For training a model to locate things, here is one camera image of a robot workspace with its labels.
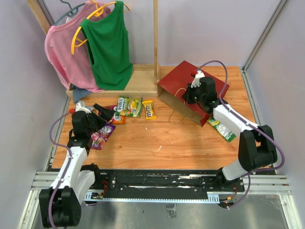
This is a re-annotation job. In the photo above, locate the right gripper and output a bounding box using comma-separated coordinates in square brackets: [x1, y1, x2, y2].
[182, 82, 205, 104]

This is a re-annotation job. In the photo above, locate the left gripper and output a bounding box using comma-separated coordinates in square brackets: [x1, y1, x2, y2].
[86, 104, 115, 135]

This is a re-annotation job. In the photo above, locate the orange Fox's fruits candy bag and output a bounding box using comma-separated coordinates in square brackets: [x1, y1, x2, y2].
[104, 105, 126, 124]

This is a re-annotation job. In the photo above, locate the green Fox's spring tea bag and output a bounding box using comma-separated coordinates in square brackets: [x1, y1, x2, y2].
[116, 96, 142, 118]

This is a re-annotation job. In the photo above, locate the purple snack pack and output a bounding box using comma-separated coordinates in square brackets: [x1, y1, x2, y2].
[91, 123, 116, 150]

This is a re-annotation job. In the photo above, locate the red paper bag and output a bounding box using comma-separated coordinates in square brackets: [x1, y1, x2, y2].
[157, 60, 231, 128]

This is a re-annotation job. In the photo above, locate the yellow M&M's bag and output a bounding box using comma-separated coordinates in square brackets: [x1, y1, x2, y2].
[142, 100, 157, 120]

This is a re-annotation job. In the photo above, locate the green candy bag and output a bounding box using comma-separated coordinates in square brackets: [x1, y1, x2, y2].
[207, 118, 236, 142]

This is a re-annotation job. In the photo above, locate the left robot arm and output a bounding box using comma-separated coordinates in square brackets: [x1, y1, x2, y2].
[39, 101, 115, 229]

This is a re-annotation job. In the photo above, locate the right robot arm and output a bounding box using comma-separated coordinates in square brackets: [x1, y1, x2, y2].
[182, 71, 277, 191]

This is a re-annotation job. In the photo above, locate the wooden clothes rack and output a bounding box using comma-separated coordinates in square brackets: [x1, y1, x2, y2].
[27, 0, 160, 98]

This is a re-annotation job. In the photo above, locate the yellow hanger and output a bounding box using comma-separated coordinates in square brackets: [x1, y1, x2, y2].
[71, 1, 130, 59]

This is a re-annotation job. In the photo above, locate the pink shirt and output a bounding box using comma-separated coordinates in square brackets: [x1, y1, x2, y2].
[44, 1, 102, 93]

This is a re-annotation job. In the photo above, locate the green tank top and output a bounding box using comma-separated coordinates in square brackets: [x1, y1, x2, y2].
[81, 1, 133, 91]

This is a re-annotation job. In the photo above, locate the teal hanger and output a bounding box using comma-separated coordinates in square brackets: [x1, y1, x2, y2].
[53, 0, 85, 26]

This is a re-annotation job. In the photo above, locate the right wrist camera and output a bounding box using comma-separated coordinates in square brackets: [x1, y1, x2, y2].
[191, 70, 205, 88]

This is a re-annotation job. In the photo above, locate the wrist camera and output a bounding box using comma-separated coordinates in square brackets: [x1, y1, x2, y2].
[191, 70, 205, 88]
[69, 101, 91, 114]

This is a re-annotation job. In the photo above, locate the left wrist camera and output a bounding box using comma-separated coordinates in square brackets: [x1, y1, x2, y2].
[69, 101, 91, 114]

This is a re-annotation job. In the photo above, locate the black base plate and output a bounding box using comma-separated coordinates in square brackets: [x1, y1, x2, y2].
[95, 169, 245, 201]

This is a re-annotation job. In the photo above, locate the aluminium rail frame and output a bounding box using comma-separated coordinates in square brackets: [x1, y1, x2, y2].
[18, 0, 305, 229]

